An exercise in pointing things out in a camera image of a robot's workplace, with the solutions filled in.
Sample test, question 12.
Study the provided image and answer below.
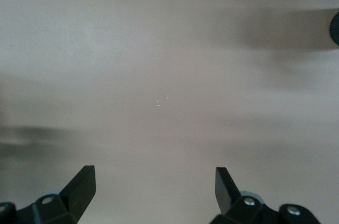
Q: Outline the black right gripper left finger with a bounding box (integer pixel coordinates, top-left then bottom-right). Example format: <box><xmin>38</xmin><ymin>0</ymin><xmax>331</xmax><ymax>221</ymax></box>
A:
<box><xmin>0</xmin><ymin>165</ymin><xmax>96</xmax><ymax>224</ymax></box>

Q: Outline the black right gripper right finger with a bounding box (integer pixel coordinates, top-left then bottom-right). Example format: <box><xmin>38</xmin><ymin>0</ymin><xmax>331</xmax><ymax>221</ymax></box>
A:
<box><xmin>210</xmin><ymin>166</ymin><xmax>322</xmax><ymax>224</ymax></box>

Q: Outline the black foam cylinder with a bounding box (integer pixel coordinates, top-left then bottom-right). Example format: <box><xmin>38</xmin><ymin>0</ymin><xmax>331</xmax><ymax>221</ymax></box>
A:
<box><xmin>329</xmin><ymin>11</ymin><xmax>339</xmax><ymax>48</ymax></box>

